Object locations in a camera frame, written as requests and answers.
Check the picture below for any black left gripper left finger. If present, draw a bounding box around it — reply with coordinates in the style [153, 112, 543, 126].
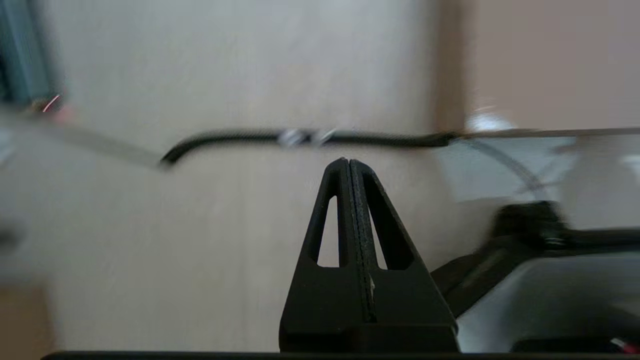
[279, 158, 373, 351]

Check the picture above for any brown cardboard shoe box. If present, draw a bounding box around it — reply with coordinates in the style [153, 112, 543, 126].
[435, 0, 640, 138]

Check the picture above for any black corrugated cable double taped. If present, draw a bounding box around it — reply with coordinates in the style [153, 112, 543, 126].
[0, 112, 546, 196]

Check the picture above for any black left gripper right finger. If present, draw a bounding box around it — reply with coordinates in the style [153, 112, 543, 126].
[350, 159, 458, 328]

